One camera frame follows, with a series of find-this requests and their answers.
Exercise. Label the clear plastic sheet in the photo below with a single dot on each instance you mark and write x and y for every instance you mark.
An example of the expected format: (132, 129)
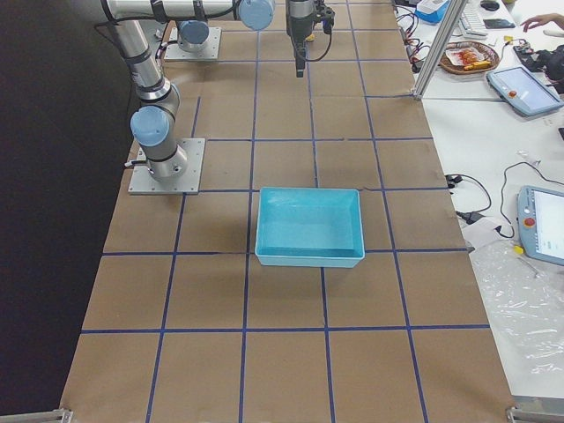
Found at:
(523, 298)

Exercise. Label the light blue plastic bin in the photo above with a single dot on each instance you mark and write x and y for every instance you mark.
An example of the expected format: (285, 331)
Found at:
(309, 227)

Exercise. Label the black computer mouse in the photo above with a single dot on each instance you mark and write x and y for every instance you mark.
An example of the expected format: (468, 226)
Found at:
(489, 5)

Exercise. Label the white keyboard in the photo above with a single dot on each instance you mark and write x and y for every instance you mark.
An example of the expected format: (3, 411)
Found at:
(470, 24)

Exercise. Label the near teach pendant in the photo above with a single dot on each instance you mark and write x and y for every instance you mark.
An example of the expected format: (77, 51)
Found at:
(540, 221)

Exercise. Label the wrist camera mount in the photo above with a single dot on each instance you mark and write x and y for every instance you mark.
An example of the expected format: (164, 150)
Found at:
(324, 15)

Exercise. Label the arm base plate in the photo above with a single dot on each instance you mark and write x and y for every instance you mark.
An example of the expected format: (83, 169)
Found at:
(188, 52)
(181, 174)

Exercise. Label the person's hand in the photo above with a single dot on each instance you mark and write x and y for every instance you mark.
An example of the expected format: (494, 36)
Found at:
(544, 19)

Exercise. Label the far teach pendant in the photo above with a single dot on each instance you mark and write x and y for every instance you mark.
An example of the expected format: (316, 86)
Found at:
(523, 91)

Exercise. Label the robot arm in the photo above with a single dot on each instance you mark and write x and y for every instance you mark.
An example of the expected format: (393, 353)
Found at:
(152, 125)
(192, 34)

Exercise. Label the teach pendant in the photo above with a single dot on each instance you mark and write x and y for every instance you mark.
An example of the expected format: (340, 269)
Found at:
(523, 91)
(540, 221)

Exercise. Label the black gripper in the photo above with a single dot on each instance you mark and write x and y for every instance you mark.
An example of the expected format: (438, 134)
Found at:
(296, 23)

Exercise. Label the wicker basket with snacks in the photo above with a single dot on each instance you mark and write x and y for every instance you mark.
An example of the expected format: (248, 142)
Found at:
(468, 57)

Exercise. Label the aluminium frame post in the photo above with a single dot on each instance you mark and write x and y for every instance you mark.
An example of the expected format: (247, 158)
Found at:
(445, 30)

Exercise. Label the blue white box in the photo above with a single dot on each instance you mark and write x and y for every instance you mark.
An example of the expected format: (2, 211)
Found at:
(431, 11)

